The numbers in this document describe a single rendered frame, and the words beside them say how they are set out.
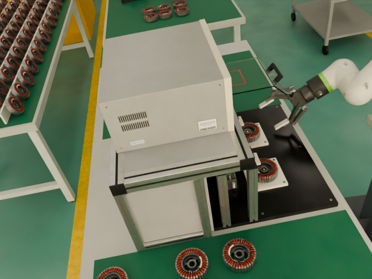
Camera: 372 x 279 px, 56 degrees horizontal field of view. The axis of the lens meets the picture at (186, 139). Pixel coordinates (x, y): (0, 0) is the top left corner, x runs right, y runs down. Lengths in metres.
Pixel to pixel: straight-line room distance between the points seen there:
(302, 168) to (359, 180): 1.09
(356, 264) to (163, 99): 0.81
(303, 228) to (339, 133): 1.62
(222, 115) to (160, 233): 0.48
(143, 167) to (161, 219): 0.23
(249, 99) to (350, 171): 1.01
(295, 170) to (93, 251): 0.86
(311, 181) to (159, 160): 0.65
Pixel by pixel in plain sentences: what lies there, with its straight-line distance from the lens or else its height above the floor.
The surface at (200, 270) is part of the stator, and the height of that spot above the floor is 0.79.
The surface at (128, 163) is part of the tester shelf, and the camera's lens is 1.11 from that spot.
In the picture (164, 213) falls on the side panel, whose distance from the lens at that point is 1.19.
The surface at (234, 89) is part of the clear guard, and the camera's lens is 1.42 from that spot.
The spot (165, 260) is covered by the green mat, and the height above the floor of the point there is 0.75.
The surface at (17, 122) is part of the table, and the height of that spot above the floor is 0.75.
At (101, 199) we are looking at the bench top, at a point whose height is 0.75.
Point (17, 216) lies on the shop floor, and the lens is 2.78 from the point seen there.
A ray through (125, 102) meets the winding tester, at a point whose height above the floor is 1.30.
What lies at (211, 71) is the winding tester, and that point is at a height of 1.32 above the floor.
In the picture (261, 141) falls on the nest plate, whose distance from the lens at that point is 1.59.
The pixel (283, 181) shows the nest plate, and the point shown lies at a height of 0.78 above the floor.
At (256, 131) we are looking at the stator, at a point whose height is 0.82.
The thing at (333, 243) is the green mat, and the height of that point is 0.75.
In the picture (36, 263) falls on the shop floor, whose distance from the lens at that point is 2.47.
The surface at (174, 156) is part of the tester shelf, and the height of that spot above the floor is 1.11.
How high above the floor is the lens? 1.87
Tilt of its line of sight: 41 degrees down
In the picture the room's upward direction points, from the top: 11 degrees counter-clockwise
